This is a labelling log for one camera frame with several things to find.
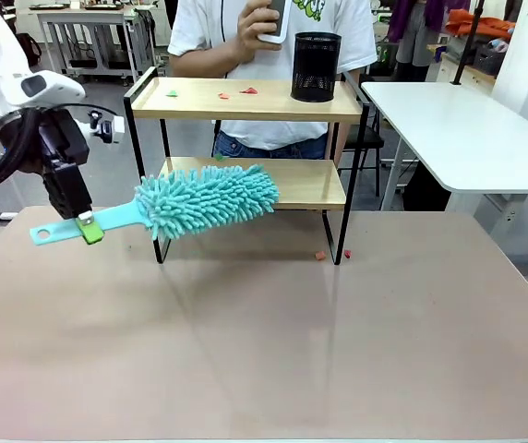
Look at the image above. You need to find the black braided cable sleeve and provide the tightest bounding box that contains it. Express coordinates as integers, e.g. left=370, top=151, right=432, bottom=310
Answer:
left=0, top=108, right=40, bottom=193

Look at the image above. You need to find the two-tier wooden shelf black frame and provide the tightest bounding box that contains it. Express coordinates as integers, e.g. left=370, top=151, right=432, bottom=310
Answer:
left=123, top=66, right=372, bottom=267

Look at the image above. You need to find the black chair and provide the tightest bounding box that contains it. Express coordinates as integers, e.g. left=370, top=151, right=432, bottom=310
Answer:
left=337, top=120, right=386, bottom=198

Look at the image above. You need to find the black mesh pen cup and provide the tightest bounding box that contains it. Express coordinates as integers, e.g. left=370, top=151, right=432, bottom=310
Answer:
left=290, top=31, right=343, bottom=103

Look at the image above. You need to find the white-framed background workbench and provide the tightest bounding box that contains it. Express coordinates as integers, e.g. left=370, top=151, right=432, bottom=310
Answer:
left=28, top=2, right=158, bottom=89

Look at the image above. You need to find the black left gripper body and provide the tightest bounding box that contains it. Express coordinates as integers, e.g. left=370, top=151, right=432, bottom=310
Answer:
left=36, top=109, right=91, bottom=174

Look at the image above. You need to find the teal chenille duster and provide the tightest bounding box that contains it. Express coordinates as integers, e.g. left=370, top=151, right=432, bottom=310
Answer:
left=29, top=162, right=282, bottom=246

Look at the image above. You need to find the white digital alarm clock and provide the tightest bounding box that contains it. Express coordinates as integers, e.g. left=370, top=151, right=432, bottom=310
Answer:
left=256, top=0, right=294, bottom=45

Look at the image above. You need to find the orange cloth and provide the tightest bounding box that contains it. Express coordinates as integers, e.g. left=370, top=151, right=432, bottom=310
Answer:
left=444, top=8, right=517, bottom=41

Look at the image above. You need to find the hanging purple garment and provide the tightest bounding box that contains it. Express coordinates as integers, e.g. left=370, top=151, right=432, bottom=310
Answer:
left=387, top=0, right=471, bottom=43

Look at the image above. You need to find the black backpack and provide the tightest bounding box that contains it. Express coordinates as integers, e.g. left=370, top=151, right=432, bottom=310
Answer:
left=17, top=31, right=43, bottom=70

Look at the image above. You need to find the person's right forearm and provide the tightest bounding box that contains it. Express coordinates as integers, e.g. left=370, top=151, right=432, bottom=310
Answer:
left=171, top=38, right=247, bottom=79

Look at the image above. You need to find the grey plastic crate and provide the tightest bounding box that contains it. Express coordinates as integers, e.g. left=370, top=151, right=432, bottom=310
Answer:
left=473, top=42, right=509, bottom=76

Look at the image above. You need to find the black stand pole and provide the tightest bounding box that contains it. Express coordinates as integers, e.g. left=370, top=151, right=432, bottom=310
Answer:
left=450, top=0, right=486, bottom=87

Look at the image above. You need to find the white side table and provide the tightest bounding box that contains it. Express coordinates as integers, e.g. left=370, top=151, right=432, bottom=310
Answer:
left=360, top=80, right=528, bottom=213

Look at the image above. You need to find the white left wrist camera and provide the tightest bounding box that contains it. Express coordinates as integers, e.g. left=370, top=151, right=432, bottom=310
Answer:
left=72, top=110, right=126, bottom=146

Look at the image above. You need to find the person's right hand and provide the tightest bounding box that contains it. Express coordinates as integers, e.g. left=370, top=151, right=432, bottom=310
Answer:
left=236, top=0, right=282, bottom=60

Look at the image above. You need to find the person in white t-shirt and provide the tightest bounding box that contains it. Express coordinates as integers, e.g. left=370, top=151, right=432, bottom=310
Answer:
left=167, top=0, right=378, bottom=161

